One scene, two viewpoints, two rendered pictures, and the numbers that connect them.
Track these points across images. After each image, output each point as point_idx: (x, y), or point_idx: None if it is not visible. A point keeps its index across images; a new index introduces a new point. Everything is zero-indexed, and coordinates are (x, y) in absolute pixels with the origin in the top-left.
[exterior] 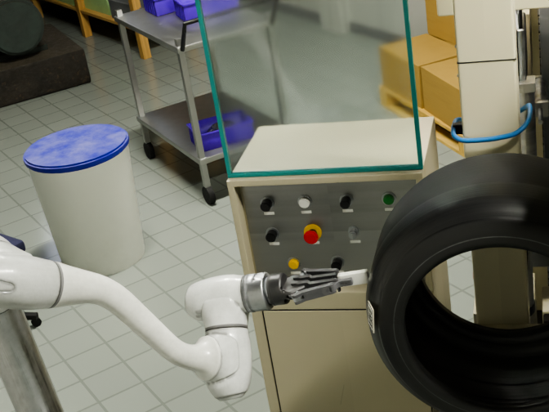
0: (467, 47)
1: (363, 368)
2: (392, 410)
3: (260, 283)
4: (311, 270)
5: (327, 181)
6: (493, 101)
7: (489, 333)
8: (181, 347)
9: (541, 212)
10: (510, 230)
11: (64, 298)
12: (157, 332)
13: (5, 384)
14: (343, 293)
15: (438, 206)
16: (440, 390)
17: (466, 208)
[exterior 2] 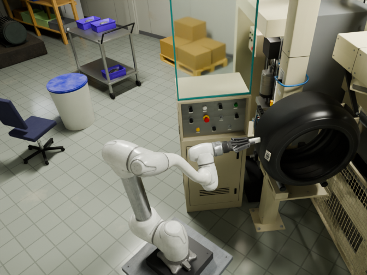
0: (294, 51)
1: (219, 162)
2: (227, 174)
3: (220, 145)
4: (235, 138)
5: (216, 100)
6: (298, 71)
7: (284, 151)
8: (200, 175)
9: (337, 114)
10: (327, 123)
11: (169, 167)
12: (193, 172)
13: (131, 201)
14: (216, 138)
15: (299, 114)
16: (287, 177)
17: (311, 115)
